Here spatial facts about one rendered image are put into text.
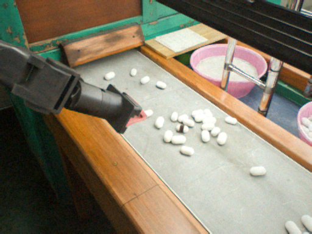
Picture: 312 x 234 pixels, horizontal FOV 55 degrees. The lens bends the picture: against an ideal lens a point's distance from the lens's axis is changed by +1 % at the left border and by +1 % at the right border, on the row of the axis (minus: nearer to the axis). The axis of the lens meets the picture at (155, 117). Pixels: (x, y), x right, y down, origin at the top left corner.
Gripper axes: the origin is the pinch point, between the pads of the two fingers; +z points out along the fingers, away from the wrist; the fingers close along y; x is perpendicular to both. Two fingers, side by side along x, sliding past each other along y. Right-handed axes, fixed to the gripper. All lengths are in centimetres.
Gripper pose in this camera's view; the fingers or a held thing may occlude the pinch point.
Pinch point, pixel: (142, 116)
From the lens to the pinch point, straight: 67.5
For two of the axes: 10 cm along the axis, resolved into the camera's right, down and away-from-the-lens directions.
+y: -5.7, -5.3, 6.2
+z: 6.3, 2.1, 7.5
